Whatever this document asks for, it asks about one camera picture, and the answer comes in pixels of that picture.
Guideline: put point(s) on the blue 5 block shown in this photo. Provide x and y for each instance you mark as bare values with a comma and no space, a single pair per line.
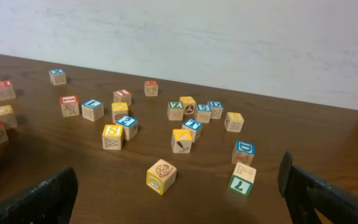
203,113

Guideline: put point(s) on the blue d block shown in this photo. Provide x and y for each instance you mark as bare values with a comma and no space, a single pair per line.
216,109
243,152

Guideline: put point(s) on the yellow block near U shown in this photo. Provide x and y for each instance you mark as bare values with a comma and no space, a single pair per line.
7,117

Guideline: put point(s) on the blue D block upper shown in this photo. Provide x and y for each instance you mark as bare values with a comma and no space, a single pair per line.
216,109

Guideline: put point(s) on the red block far top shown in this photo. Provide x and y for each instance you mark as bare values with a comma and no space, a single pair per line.
151,88

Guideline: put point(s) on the blue L block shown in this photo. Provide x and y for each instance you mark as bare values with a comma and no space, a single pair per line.
92,109

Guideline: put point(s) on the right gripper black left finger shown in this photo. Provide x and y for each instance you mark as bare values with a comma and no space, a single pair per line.
50,201

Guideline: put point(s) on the green 7 block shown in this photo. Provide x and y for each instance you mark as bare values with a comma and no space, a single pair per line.
242,179

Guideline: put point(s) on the blue 2 block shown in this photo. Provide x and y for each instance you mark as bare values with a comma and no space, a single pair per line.
130,125

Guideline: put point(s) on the red I block beside L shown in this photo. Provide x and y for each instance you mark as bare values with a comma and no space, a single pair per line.
69,105

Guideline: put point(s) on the yellow snail picture block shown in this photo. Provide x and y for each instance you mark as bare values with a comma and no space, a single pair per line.
161,176

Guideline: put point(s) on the yellow S block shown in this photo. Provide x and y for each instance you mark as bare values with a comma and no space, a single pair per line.
112,137

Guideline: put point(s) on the yellow ball picture block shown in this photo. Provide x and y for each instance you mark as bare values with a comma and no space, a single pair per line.
189,104

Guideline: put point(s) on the green Z block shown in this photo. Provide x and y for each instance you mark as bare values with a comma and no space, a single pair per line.
175,111

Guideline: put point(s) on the yellow K block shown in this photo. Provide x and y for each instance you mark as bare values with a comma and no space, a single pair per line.
181,141

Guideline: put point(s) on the red I block upper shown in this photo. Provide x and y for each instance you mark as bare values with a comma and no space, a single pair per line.
123,95

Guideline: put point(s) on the blue T block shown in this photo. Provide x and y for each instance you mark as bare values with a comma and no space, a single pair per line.
195,128

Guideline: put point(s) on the yellow block beside L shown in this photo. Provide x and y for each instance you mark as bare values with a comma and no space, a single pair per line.
119,109

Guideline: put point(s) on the blue X block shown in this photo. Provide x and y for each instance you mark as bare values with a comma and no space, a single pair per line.
57,76

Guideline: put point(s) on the yellow 8 block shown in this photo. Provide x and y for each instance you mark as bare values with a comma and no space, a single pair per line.
233,122

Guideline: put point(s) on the blue D block right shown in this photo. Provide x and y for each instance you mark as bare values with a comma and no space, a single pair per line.
243,152

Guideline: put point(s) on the red E block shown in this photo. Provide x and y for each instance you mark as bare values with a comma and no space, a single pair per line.
7,90

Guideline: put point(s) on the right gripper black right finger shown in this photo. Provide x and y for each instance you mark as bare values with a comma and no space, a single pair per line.
307,195

